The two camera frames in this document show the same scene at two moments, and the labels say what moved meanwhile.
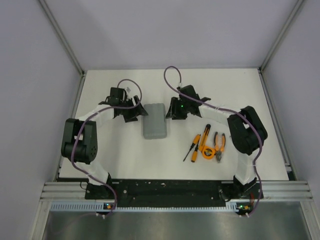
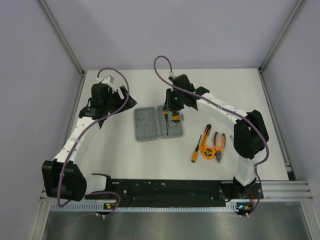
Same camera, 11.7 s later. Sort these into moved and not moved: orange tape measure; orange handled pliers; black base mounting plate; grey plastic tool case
Moved: grey plastic tool case
Not moved: orange handled pliers; orange tape measure; black base mounting plate
